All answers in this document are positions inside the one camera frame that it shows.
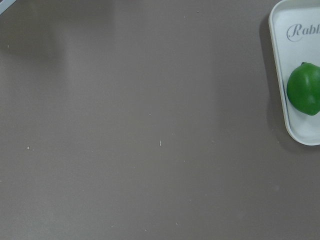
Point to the cream rabbit tray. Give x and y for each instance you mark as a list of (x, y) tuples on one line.
[(295, 36)]

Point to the green lime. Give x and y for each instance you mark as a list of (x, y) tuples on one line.
[(303, 88)]

